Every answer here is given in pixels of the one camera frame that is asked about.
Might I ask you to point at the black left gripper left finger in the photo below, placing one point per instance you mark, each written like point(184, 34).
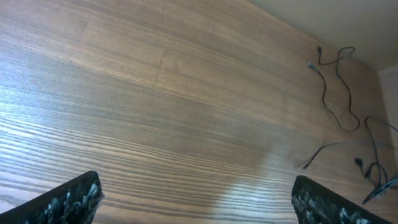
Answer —
point(75, 201)

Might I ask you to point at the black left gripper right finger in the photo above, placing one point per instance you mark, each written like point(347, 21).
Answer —
point(314, 203)

